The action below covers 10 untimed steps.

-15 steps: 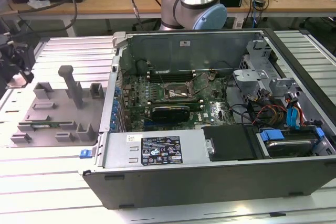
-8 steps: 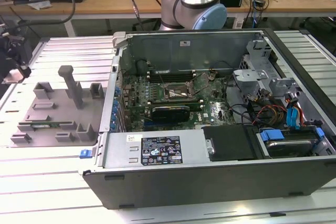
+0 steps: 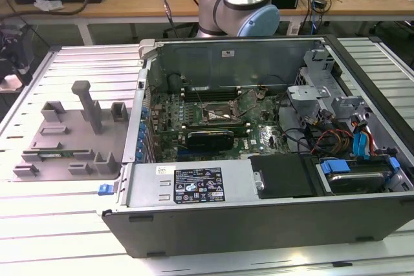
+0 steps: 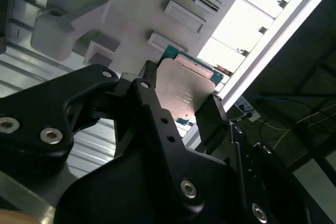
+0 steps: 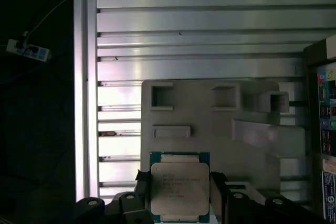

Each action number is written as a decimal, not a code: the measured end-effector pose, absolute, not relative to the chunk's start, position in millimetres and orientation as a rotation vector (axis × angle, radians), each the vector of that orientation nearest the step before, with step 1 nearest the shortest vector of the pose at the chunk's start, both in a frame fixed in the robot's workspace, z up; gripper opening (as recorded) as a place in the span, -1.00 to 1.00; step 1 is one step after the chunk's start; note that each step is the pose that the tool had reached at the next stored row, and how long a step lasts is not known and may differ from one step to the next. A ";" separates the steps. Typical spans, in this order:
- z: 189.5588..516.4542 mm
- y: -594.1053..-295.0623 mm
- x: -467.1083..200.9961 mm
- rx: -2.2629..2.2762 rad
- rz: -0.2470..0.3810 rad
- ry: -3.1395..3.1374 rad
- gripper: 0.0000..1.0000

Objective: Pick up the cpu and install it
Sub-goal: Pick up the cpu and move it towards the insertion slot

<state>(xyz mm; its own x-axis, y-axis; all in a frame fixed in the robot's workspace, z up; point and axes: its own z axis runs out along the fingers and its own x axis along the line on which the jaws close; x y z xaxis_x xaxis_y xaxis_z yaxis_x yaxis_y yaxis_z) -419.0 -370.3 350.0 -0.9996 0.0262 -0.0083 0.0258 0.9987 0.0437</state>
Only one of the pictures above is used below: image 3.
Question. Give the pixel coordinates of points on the blue case latch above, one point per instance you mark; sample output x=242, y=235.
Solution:
x=104, y=189

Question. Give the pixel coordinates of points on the silver metal disk bay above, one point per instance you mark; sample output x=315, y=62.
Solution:
x=310, y=93

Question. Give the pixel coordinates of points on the black plastic shroud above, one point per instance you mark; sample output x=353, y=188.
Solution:
x=284, y=176

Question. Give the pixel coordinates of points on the white crumpled paper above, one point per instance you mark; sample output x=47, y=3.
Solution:
x=48, y=4

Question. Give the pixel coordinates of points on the coin cell battery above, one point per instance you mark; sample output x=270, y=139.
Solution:
x=261, y=94

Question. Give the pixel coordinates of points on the small black plug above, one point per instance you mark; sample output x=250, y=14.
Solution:
x=321, y=4

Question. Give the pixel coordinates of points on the CPU socket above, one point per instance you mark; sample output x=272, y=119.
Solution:
x=220, y=109

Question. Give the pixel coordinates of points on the silver power supply with label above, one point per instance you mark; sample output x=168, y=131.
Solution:
x=145, y=188

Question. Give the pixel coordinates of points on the green RAM stick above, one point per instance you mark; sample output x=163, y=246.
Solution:
x=69, y=153

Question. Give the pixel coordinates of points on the grey parts rack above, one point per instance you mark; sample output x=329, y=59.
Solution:
x=72, y=117

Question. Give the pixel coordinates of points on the black open PC case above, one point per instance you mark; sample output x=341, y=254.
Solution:
x=258, y=230

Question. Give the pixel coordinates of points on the green motherboard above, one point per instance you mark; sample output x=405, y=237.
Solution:
x=265, y=121

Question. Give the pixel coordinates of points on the black RAM slot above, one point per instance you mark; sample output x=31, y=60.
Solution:
x=210, y=97
x=213, y=124
x=210, y=94
x=210, y=90
x=241, y=128
x=241, y=132

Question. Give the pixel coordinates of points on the hard disk in blue carrier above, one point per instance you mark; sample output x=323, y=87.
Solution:
x=355, y=180

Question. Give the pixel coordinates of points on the black graphics card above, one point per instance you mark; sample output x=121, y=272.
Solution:
x=210, y=140

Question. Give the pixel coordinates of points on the thin metal locking lever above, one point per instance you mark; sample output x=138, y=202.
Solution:
x=202, y=99

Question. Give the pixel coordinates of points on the grey case latch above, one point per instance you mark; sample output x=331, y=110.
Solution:
x=145, y=46

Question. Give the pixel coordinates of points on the blue expansion card clip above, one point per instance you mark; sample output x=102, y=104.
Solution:
x=145, y=112
x=140, y=144
x=141, y=133
x=139, y=154

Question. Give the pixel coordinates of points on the wooden desk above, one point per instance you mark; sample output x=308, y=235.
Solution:
x=113, y=4

